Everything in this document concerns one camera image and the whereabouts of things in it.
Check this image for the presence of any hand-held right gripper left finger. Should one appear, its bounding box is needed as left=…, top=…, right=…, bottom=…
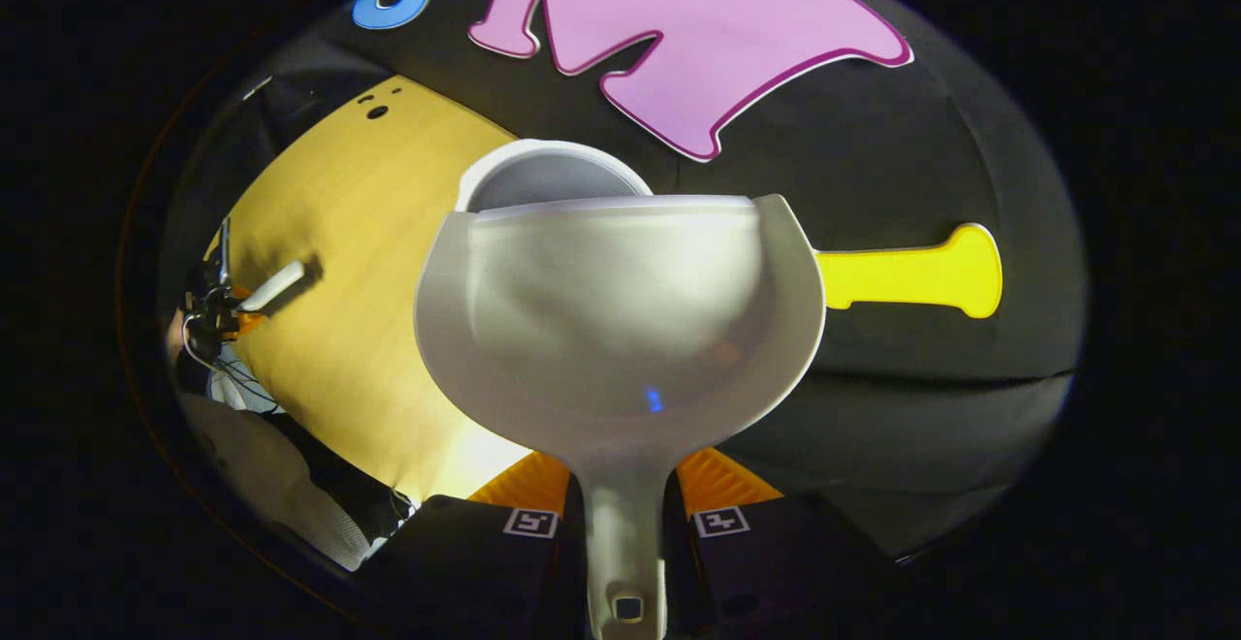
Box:
left=361, top=450, right=589, bottom=640

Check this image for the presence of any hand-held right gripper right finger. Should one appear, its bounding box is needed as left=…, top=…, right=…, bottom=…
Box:
left=665, top=446, right=899, bottom=640

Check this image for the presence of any small white broom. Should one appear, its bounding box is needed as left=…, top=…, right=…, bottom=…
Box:
left=238, top=260, right=307, bottom=315

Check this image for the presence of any white dustpan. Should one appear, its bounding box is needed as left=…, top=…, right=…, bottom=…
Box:
left=414, top=194, right=829, bottom=640

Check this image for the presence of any white ribbed garbage bin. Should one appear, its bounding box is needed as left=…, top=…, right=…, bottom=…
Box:
left=455, top=139, right=654, bottom=215

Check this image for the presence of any wooden desktop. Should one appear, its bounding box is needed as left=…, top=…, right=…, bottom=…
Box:
left=208, top=75, right=536, bottom=505

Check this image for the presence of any person's light garment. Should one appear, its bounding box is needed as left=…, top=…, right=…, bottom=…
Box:
left=177, top=349, right=413, bottom=571

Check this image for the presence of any black cable bundle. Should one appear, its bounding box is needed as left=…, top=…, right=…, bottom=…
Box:
left=182, top=330, right=284, bottom=414

